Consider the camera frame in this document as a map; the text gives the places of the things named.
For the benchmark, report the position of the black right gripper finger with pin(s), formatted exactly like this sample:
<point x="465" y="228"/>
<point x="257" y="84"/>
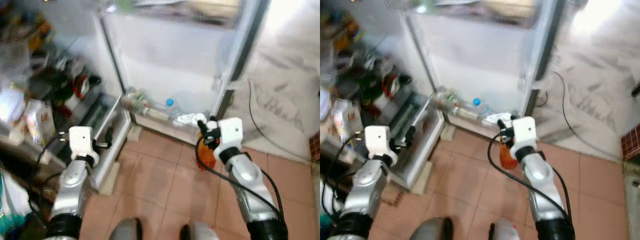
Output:
<point x="201" y="126"/>
<point x="501" y="125"/>

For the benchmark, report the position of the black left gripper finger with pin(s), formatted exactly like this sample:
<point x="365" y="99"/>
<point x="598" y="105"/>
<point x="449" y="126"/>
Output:
<point x="110" y="136"/>
<point x="62" y="137"/>
<point x="410" y="135"/>

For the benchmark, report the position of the orange liquid bottle white cap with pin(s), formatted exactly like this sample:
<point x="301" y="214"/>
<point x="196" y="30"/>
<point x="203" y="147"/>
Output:
<point x="206" y="152"/>
<point x="508" y="155"/>

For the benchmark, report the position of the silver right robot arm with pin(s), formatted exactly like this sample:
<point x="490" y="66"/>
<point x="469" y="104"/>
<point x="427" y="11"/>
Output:
<point x="542" y="185"/>
<point x="250" y="185"/>

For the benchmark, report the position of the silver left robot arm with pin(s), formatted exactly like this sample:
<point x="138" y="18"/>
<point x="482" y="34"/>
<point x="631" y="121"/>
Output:
<point x="367" y="190"/>
<point x="72" y="190"/>

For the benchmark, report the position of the white fridge door with shelves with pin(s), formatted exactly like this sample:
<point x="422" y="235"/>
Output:
<point x="415" y="115"/>
<point x="85" y="115"/>

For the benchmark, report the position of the beige fridge support block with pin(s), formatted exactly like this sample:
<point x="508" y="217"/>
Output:
<point x="447" y="132"/>
<point x="135" y="132"/>

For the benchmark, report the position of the white fridge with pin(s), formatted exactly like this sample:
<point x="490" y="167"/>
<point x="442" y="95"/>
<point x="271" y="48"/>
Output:
<point x="475" y="55"/>
<point x="170" y="55"/>

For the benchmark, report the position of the white flat box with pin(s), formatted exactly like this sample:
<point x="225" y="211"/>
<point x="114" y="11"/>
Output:
<point x="495" y="118"/>
<point x="190" y="119"/>

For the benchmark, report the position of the white yellow carton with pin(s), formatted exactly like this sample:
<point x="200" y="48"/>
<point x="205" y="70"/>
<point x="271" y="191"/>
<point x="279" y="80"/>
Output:
<point x="40" y="122"/>
<point x="347" y="121"/>

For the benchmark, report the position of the clear bottle blue cap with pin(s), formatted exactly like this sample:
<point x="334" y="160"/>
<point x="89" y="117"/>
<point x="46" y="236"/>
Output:
<point x="172" y="107"/>
<point x="478" y="106"/>

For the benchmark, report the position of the clear plastic bottle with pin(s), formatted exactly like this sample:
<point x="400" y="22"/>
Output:
<point x="450" y="102"/>
<point x="140" y="102"/>

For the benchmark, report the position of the red rimmed dark jar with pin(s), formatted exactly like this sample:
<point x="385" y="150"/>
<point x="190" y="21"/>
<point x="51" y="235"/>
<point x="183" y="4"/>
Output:
<point x="391" y="85"/>
<point x="81" y="86"/>

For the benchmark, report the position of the red tiled ledge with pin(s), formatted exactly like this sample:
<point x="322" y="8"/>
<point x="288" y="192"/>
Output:
<point x="631" y="142"/>
<point x="315" y="146"/>

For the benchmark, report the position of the grey robot left leg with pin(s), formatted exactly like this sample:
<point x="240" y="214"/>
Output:
<point x="125" y="230"/>
<point x="430" y="229"/>

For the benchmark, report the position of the grey robot leg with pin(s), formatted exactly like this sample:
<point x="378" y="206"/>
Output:
<point x="200" y="231"/>
<point x="430" y="229"/>
<point x="506" y="231"/>
<point x="125" y="230"/>

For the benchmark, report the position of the clear plastic bag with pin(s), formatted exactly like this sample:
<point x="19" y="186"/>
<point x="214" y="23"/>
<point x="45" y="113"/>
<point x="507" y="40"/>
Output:
<point x="14" y="62"/>
<point x="326" y="60"/>

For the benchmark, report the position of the grey robot right leg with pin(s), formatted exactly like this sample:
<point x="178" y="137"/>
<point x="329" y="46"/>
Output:
<point x="506" y="231"/>
<point x="200" y="231"/>

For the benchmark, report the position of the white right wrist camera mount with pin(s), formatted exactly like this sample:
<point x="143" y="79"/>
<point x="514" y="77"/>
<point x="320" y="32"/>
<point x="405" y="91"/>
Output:
<point x="525" y="131"/>
<point x="230" y="132"/>

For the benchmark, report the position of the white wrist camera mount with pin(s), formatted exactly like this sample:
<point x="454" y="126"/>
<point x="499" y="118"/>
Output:
<point x="230" y="132"/>
<point x="81" y="140"/>
<point x="377" y="139"/>
<point x="525" y="131"/>

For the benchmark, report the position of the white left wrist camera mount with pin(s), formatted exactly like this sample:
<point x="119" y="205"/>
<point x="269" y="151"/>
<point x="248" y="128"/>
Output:
<point x="377" y="139"/>
<point x="81" y="140"/>

